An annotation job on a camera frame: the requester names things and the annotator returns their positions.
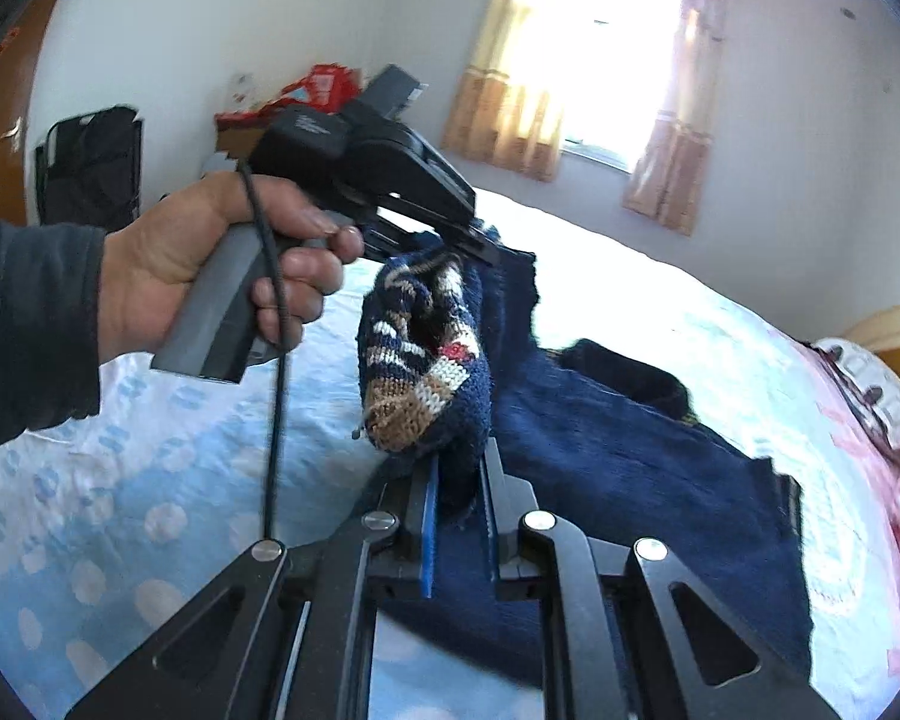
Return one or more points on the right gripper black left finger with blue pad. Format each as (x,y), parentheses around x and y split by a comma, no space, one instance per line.
(284,632)

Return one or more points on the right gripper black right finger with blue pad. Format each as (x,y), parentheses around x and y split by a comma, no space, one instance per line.
(628,631)

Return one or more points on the navy patterned knit sweater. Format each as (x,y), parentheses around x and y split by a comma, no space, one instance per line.
(448,363)

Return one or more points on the dark sleeve forearm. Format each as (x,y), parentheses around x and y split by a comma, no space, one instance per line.
(49,282)

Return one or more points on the person's left hand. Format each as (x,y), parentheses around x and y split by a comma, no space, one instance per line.
(149,267)

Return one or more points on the red bag on table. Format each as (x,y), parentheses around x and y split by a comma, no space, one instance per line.
(326,88)

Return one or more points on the brown wooden side table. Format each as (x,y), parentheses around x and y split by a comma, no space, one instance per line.
(237,133)

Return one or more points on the left beige window curtain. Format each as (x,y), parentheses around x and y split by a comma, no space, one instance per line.
(511,99)

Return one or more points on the beige window curtain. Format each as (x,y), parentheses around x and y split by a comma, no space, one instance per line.
(511,99)
(666,183)

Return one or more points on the light blue bed cover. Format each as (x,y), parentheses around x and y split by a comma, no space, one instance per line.
(108,525)

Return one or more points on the bright window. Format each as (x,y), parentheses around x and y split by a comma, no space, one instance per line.
(605,64)

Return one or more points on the black chair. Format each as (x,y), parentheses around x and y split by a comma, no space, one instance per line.
(88,170)

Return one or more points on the right beige window curtain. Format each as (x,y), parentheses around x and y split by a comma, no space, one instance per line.
(666,183)

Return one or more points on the white patterned pillow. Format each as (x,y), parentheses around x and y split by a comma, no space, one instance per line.
(871,389)

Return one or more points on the brown wooden door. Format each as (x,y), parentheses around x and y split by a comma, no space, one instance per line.
(19,51)

